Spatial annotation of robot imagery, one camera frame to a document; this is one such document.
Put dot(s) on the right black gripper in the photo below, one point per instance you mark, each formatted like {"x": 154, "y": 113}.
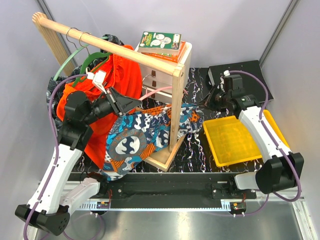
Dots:
{"x": 204, "y": 102}

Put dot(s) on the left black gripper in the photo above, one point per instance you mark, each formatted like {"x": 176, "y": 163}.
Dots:
{"x": 120, "y": 104}

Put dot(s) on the patterned blue orange shorts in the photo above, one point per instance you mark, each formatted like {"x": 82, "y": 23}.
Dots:
{"x": 133, "y": 138}

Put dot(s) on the pink hanger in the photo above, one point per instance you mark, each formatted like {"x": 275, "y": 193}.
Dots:
{"x": 148, "y": 94}

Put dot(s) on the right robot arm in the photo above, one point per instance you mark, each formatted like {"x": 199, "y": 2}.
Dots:
{"x": 281, "y": 168}

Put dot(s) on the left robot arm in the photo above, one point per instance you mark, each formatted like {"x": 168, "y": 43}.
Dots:
{"x": 48, "y": 209}

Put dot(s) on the dark green hanger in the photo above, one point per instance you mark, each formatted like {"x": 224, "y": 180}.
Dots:
{"x": 92, "y": 61}

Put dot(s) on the light green hanger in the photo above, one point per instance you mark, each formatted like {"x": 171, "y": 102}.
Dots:
{"x": 71, "y": 56}

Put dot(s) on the dark grey patterned shorts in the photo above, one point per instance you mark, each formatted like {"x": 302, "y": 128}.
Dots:
{"x": 52, "y": 84}

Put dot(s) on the white drawer unit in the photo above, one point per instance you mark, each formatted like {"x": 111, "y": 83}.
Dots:
{"x": 154, "y": 79}

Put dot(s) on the yellow plastic tray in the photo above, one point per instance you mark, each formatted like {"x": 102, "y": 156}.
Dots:
{"x": 233, "y": 140}

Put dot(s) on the orange book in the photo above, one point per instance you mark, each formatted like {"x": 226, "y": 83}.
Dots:
{"x": 170, "y": 57}

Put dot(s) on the black marbled mat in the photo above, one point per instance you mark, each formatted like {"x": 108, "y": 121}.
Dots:
{"x": 194, "y": 153}

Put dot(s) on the green book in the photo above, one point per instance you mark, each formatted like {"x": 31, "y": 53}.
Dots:
{"x": 160, "y": 40}

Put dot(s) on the wooden clothes rack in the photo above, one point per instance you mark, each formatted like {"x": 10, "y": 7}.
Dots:
{"x": 50, "y": 31}

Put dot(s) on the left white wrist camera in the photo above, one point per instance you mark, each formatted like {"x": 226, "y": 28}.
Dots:
{"x": 98, "y": 80}

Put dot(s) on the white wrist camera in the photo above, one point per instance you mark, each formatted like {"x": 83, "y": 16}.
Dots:
{"x": 226, "y": 73}
{"x": 98, "y": 80}

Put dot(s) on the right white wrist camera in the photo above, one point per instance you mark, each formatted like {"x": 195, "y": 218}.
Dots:
{"x": 226, "y": 73}

